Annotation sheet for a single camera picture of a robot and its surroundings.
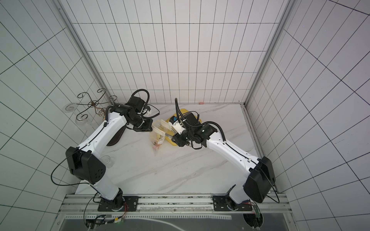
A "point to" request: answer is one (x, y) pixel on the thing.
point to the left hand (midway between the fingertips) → (149, 132)
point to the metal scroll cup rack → (95, 103)
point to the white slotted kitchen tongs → (165, 129)
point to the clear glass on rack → (70, 108)
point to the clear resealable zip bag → (156, 139)
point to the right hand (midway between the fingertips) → (176, 132)
